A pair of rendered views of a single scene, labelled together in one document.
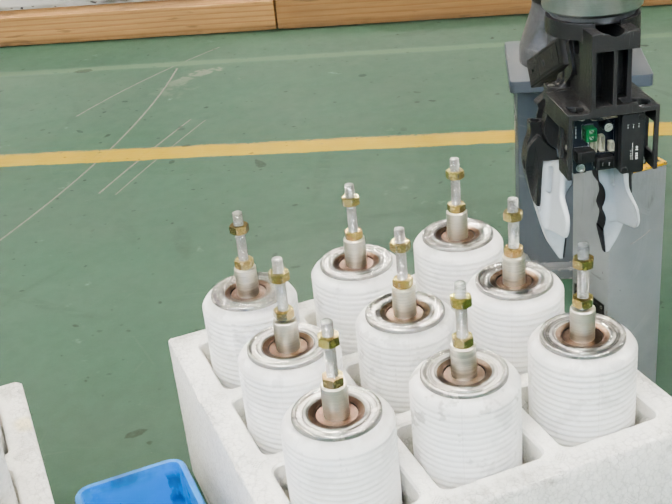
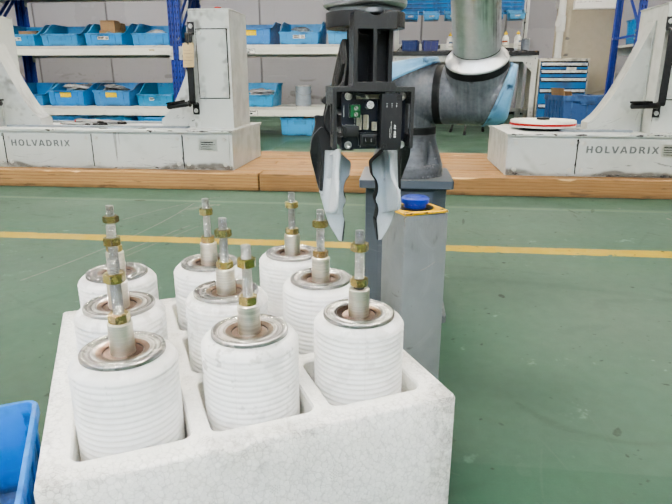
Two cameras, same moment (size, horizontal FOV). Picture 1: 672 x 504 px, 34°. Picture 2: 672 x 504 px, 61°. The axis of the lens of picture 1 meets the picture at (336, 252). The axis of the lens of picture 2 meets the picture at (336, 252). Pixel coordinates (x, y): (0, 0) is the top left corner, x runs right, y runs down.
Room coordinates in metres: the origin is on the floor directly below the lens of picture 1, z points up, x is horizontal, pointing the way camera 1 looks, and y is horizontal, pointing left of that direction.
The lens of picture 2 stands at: (0.26, -0.17, 0.49)
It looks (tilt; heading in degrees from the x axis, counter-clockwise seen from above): 17 degrees down; 358
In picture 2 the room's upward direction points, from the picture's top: straight up
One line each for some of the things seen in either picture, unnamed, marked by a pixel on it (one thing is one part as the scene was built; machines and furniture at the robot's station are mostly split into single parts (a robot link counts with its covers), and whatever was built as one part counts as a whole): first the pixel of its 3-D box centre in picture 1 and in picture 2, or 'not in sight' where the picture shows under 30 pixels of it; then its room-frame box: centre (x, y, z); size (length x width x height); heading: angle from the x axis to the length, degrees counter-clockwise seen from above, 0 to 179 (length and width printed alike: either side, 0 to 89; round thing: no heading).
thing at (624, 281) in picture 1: (615, 289); (410, 309); (1.06, -0.31, 0.16); 0.07 x 0.07 x 0.31; 19
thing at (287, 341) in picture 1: (286, 334); (118, 294); (0.85, 0.05, 0.26); 0.02 x 0.02 x 0.03
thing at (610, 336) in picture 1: (582, 336); (358, 313); (0.82, -0.21, 0.25); 0.08 x 0.08 x 0.01
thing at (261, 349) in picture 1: (288, 346); (119, 305); (0.85, 0.05, 0.25); 0.08 x 0.08 x 0.01
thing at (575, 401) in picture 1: (581, 420); (357, 389); (0.82, -0.21, 0.16); 0.10 x 0.10 x 0.18
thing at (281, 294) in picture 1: (281, 295); (114, 259); (0.85, 0.05, 0.30); 0.01 x 0.01 x 0.08
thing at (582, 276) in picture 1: (583, 282); (359, 265); (0.82, -0.21, 0.31); 0.01 x 0.01 x 0.08
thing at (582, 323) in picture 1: (582, 323); (358, 302); (0.82, -0.21, 0.26); 0.02 x 0.02 x 0.03
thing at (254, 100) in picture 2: not in sight; (259, 94); (5.88, 0.36, 0.36); 0.50 x 0.38 x 0.21; 173
